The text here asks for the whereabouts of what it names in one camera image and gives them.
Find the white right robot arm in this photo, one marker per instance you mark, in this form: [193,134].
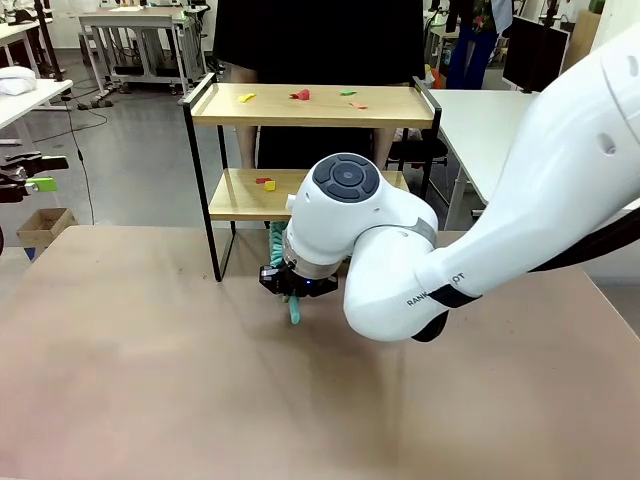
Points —
[350,225]

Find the person's right forearm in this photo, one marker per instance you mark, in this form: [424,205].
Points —
[247,147]

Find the white cloth bundle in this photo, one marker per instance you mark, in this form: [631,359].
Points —
[17,80]

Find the open cardboard box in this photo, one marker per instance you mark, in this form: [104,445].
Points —
[47,225]

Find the orange paper scrap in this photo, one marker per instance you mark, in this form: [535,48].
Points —
[359,105]

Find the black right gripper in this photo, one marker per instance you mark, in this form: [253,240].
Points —
[280,281]

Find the brown cardboard sheet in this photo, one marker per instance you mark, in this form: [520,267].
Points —
[582,35]

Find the green paper scrap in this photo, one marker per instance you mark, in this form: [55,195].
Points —
[347,92]

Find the black stand pole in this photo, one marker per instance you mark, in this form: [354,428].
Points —
[540,50]

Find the person in blue trousers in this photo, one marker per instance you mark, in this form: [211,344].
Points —
[470,55]

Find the two-tier wooden shelf black frame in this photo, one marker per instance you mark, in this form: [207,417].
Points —
[310,117]

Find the black tripod pole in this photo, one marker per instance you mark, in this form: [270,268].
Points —
[47,40]

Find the large white desk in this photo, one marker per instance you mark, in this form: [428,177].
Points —
[475,120]

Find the teal microfiber duster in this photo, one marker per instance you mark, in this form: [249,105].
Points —
[295,312]

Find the grey metal workbench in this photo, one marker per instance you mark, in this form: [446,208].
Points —
[130,22]

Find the black stool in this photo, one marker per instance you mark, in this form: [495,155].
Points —
[425,150]

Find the crumpled red paper scrap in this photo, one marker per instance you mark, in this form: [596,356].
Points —
[302,95]

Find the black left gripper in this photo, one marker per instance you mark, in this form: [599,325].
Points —
[10,187]

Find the yellow paper scrap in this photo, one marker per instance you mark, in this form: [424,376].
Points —
[270,186]
[246,97]

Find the black monitor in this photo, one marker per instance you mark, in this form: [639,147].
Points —
[525,55]

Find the small orange object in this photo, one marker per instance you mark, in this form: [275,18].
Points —
[436,79]

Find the white far desk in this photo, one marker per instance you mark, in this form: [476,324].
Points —
[15,32]

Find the small white table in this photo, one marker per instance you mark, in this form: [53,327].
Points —
[25,100]

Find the person in black shirt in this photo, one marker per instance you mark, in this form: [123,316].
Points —
[320,40]

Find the black floor power strip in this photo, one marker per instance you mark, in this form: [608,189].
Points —
[95,104]

